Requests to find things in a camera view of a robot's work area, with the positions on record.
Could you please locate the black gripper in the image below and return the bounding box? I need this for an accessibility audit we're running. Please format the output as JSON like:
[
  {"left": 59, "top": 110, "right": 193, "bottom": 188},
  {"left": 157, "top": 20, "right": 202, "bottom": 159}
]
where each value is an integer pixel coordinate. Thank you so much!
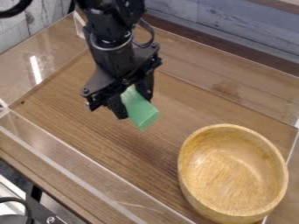
[{"left": 81, "top": 42, "right": 163, "bottom": 120}]

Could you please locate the green rectangular block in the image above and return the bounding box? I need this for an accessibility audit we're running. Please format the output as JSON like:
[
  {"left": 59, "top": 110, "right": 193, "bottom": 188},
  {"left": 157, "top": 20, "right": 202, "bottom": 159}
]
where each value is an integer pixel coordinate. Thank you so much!
[{"left": 121, "top": 86, "right": 161, "bottom": 130}]

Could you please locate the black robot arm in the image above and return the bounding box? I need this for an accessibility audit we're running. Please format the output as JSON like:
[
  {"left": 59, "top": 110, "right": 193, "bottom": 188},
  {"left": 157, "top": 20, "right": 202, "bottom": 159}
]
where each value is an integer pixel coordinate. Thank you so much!
[{"left": 75, "top": 0, "right": 163, "bottom": 120}]

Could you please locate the brown wooden bowl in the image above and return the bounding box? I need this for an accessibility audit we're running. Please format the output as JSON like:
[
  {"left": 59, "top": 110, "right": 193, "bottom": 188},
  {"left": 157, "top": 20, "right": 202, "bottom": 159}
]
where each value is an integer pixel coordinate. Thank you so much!
[{"left": 178, "top": 123, "right": 289, "bottom": 224}]

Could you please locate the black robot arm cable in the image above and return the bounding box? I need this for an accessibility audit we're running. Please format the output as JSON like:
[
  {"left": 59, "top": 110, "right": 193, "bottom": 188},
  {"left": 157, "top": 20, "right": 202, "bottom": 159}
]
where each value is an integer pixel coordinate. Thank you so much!
[{"left": 133, "top": 18, "right": 157, "bottom": 50}]

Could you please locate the clear acrylic enclosure wall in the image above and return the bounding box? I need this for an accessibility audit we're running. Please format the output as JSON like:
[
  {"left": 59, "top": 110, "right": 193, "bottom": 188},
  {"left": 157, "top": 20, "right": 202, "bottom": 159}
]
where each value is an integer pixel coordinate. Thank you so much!
[{"left": 0, "top": 17, "right": 299, "bottom": 224}]

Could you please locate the black cable on floor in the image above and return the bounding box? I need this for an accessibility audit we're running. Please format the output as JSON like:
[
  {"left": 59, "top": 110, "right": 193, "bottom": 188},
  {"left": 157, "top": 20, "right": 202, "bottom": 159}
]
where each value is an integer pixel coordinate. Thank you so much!
[{"left": 0, "top": 197, "right": 34, "bottom": 224}]

